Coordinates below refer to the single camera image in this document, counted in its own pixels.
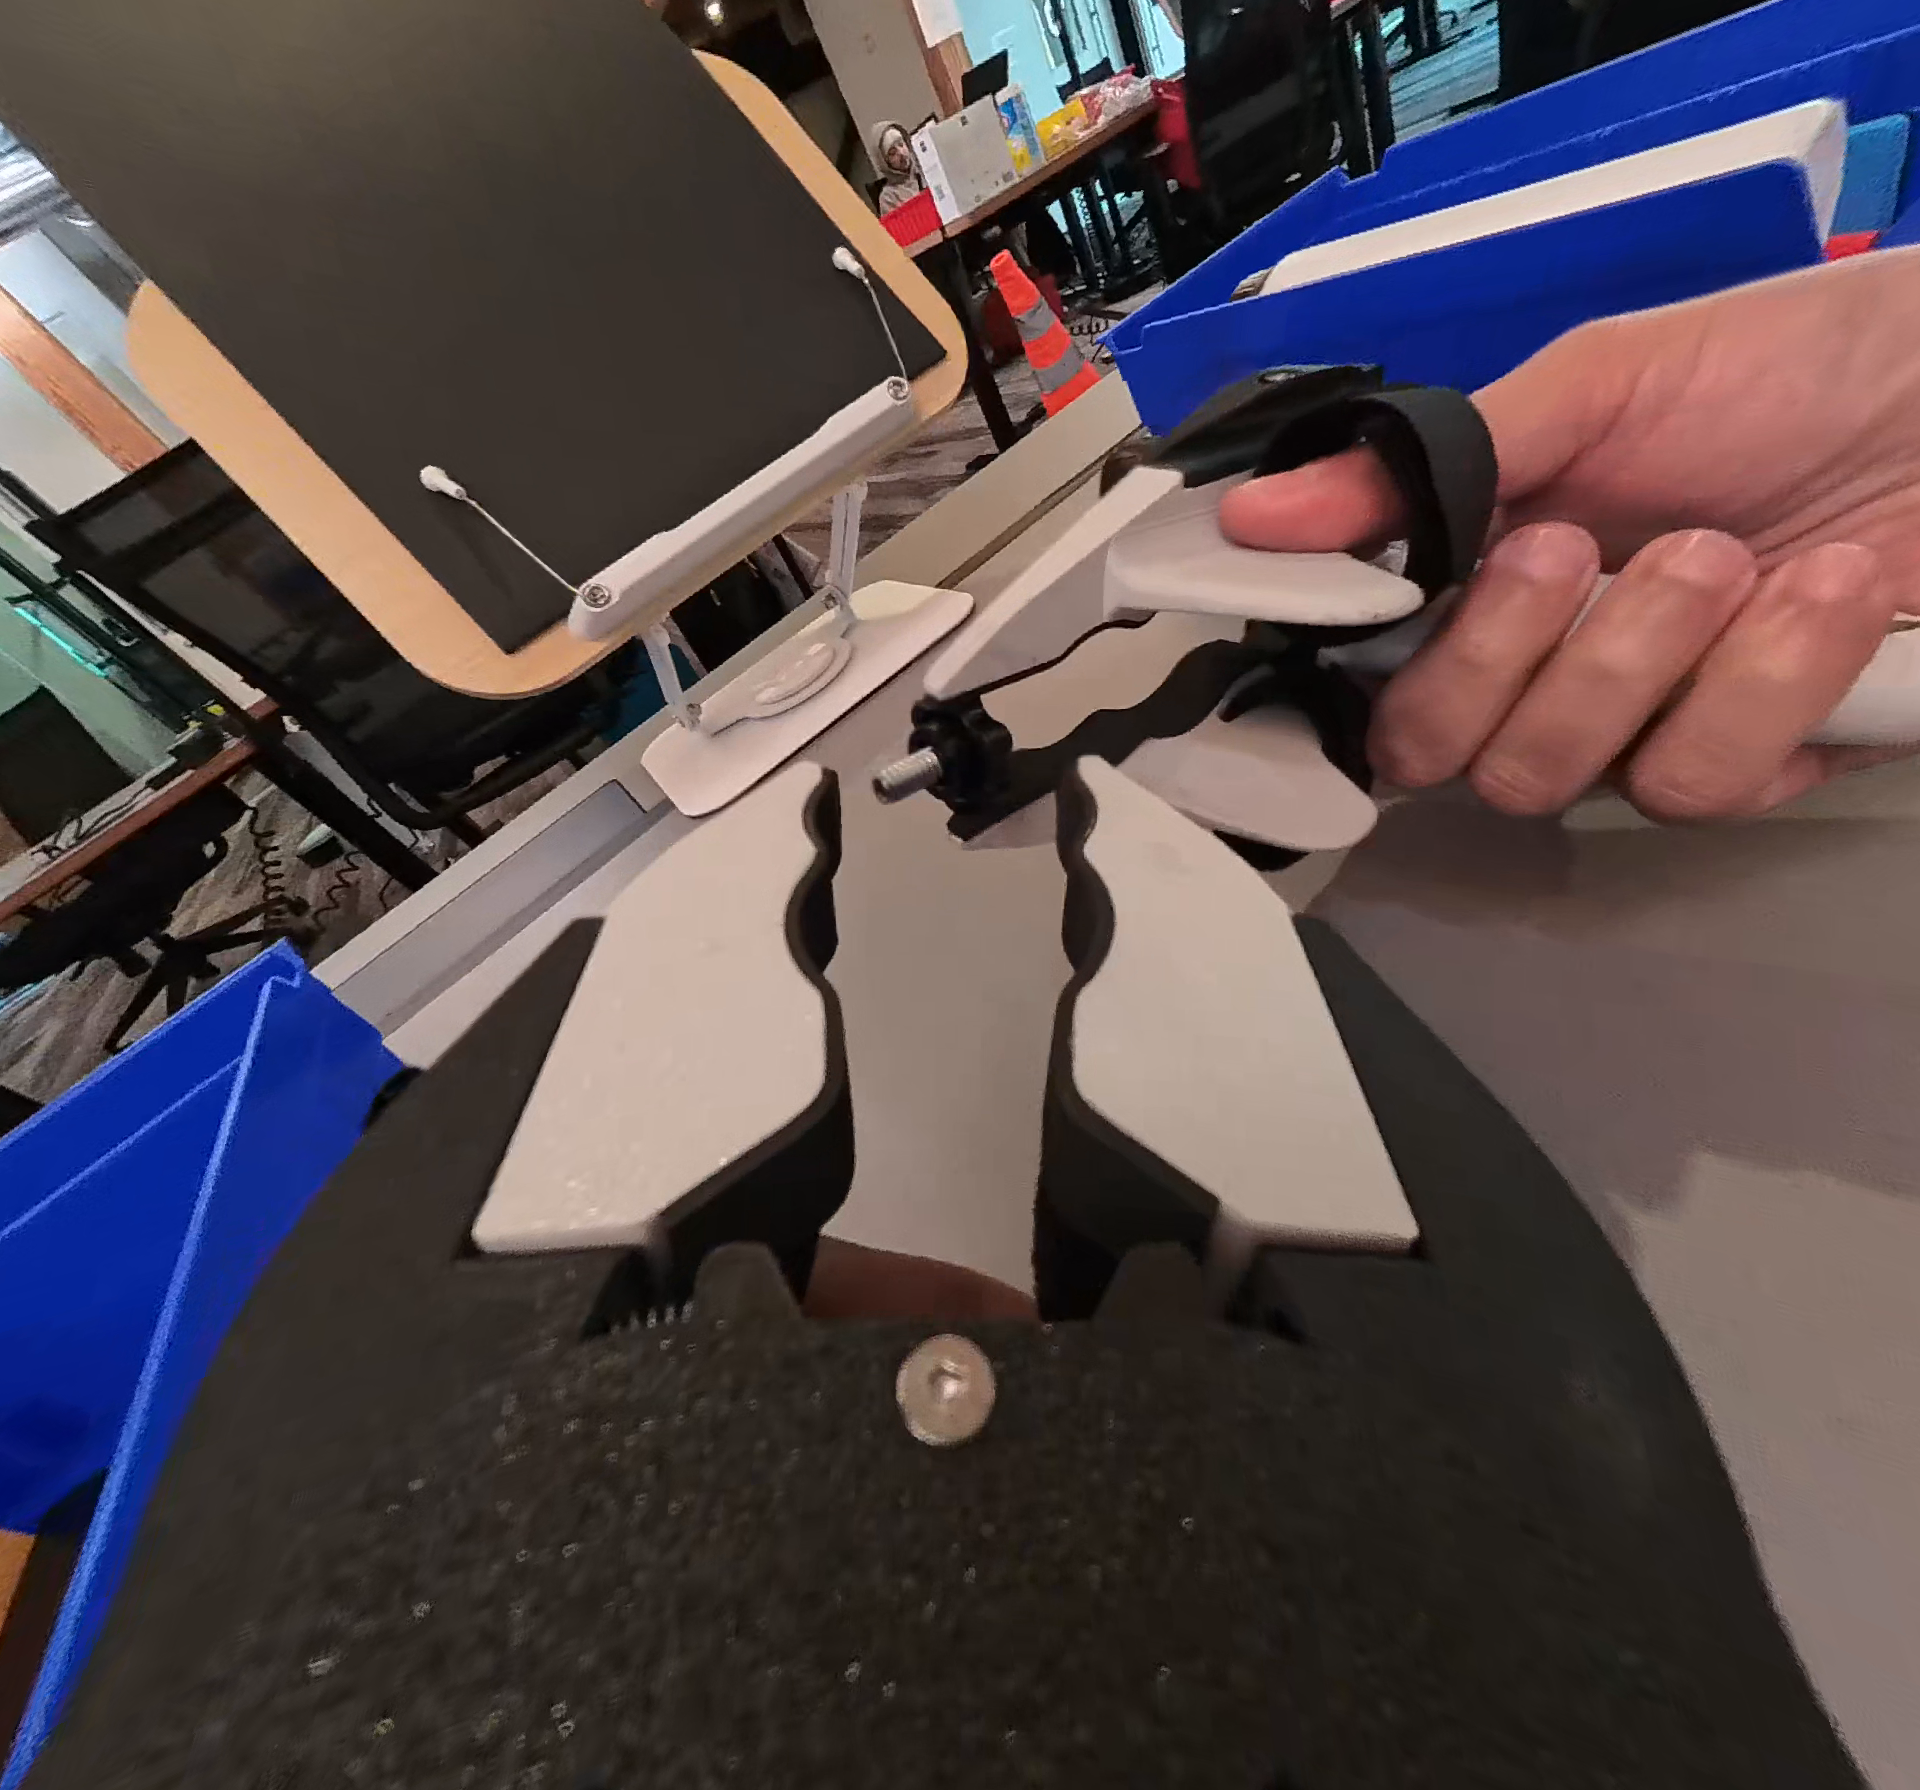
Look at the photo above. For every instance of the orange traffic cone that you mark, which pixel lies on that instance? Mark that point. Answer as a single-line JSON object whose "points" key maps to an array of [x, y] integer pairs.
{"points": [[1043, 334]]}

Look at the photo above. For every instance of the white cardboard box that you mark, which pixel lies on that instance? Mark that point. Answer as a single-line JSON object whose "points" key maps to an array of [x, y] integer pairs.
{"points": [[966, 162]]}

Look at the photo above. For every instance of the person's right hand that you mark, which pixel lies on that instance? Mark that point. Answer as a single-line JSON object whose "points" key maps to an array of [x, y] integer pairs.
{"points": [[1725, 441]]}

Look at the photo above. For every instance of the wooden book stand white base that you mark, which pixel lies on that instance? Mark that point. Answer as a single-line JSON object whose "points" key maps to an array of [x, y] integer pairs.
{"points": [[749, 529]]}

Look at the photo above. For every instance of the black sheet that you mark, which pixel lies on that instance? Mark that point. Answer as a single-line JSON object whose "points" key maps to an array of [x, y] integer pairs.
{"points": [[448, 244]]}

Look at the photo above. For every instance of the black knob with screw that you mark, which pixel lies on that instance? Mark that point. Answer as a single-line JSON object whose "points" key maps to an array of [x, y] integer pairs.
{"points": [[945, 757]]}

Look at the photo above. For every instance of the blue plastic bin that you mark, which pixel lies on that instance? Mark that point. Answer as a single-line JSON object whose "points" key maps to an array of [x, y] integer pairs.
{"points": [[119, 1219], [1499, 305]]}

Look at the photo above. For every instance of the black office chair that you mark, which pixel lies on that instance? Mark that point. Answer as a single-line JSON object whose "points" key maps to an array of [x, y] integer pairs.
{"points": [[1252, 65]]}

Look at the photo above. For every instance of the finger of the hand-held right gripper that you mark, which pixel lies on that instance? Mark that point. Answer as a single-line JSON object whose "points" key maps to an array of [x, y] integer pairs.
{"points": [[1276, 792], [1035, 605]]}

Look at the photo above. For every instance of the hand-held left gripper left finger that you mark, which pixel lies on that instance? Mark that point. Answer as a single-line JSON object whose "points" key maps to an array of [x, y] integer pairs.
{"points": [[659, 1072]]}

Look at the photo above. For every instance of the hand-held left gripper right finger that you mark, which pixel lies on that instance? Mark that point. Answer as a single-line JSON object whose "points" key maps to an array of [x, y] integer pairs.
{"points": [[1232, 1057]]}

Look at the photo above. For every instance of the light blue object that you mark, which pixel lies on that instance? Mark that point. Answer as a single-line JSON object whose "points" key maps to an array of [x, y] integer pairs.
{"points": [[1877, 177]]}

